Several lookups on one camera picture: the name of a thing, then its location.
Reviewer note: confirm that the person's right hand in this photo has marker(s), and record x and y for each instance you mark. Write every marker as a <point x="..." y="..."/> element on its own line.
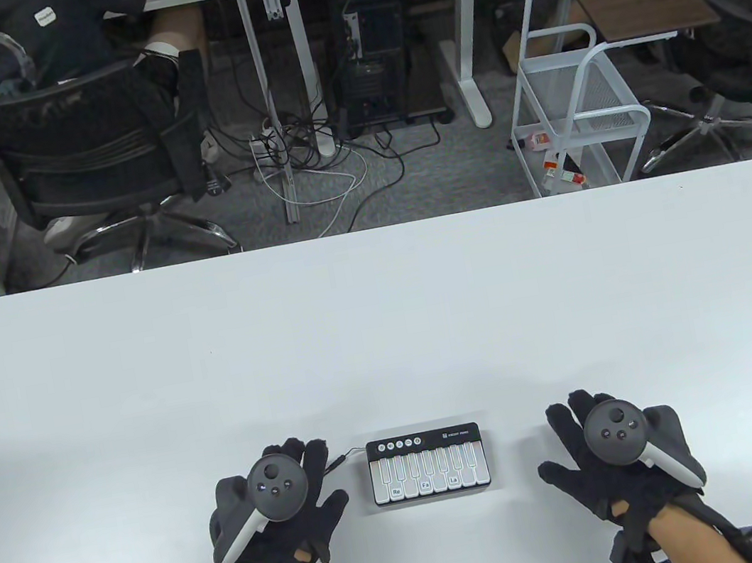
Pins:
<point x="622" y="485"/>

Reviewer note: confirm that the person's left hand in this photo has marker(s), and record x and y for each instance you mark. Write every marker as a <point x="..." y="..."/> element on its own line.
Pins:
<point x="296" y="532"/>

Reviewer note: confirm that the person's right middle finger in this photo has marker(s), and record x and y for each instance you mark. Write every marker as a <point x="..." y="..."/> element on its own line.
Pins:
<point x="581" y="402"/>

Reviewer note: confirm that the person's left little finger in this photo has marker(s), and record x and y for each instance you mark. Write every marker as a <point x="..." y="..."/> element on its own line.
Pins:
<point x="230" y="496"/>

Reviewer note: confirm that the person's left thumb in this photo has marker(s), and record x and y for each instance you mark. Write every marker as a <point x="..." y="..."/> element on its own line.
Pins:
<point x="333" y="522"/>

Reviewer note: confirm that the person's right thumb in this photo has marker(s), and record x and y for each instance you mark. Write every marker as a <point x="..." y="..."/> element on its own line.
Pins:
<point x="560" y="475"/>

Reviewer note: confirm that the person's right little finger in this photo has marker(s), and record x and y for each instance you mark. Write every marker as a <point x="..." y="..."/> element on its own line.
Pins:
<point x="667" y="427"/>

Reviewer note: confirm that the person's left middle finger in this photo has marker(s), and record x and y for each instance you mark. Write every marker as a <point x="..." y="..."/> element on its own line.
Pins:
<point x="294" y="448"/>

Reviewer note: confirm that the person's right forearm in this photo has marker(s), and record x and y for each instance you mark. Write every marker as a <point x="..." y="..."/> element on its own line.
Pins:
<point x="693" y="541"/>

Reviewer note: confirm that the grey controller on left glove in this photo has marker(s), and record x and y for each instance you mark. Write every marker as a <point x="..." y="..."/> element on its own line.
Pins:
<point x="277" y="489"/>

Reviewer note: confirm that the grey controller on glove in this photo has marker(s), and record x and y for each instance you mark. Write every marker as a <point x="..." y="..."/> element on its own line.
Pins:
<point x="277" y="489"/>
<point x="617" y="434"/>

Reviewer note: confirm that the grey controller on right glove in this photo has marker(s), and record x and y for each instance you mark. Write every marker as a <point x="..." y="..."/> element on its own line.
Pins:
<point x="617" y="434"/>

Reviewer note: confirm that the black right wrist sensor box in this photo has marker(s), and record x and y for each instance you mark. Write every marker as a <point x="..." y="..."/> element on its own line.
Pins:
<point x="637" y="551"/>

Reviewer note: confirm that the small black white toy piano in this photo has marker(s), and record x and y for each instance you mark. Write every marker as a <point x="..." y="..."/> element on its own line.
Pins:
<point x="427" y="467"/>

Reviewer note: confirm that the small red white packet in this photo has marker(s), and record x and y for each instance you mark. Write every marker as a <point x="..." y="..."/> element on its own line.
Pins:
<point x="539" y="140"/>

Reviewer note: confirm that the white power strip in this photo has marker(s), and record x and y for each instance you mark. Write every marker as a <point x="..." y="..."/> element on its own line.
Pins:
<point x="262" y="153"/>

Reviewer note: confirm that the black chair with metal base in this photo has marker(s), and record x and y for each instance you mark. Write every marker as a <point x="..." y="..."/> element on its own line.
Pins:
<point x="717" y="123"/>

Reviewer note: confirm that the black mesh office chair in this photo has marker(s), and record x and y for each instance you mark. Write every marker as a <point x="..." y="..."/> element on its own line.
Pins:
<point x="93" y="141"/>

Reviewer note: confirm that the black computer tower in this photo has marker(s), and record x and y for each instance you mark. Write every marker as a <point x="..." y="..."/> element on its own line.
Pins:
<point x="377" y="72"/>

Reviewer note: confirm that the white desk with single leg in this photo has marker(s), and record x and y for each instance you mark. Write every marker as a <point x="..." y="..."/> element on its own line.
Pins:
<point x="302" y="56"/>

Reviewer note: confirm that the long aluminium profile post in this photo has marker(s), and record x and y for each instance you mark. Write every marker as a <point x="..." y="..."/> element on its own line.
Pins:
<point x="266" y="98"/>

